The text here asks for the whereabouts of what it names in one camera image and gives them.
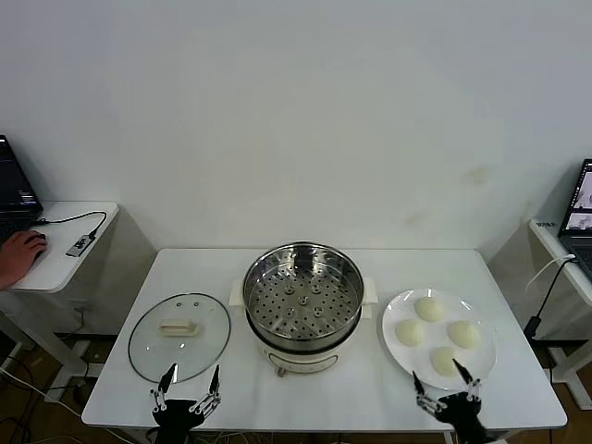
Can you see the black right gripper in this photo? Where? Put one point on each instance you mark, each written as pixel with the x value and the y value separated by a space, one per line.
pixel 460 414

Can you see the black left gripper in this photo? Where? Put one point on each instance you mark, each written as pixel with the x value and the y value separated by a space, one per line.
pixel 178 414

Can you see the white steamed baozi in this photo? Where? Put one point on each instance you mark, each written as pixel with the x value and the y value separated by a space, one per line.
pixel 410 332
pixel 429 309
pixel 443 363
pixel 464 334

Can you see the round glass pot lid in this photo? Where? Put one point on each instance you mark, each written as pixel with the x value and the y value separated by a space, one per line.
pixel 152 342

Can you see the stainless steel steamer pot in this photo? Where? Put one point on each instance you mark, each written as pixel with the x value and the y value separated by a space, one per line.
pixel 300 358

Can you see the person's bare hand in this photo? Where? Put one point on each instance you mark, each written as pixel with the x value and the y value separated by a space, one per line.
pixel 18 254

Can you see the white round plate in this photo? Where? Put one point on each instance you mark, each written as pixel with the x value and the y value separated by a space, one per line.
pixel 402 361

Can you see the white floor power strip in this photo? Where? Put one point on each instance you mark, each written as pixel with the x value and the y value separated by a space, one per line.
pixel 57 393

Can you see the white side table with hub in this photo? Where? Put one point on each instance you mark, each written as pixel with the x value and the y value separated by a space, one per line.
pixel 60 268

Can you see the grey usb hub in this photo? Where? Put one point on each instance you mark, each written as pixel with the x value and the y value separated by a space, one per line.
pixel 77 245

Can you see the grey laptop with image windows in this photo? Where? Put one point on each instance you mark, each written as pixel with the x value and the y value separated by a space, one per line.
pixel 578 203

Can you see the black laptop with dark screen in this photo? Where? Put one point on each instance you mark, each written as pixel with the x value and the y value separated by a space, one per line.
pixel 14 185

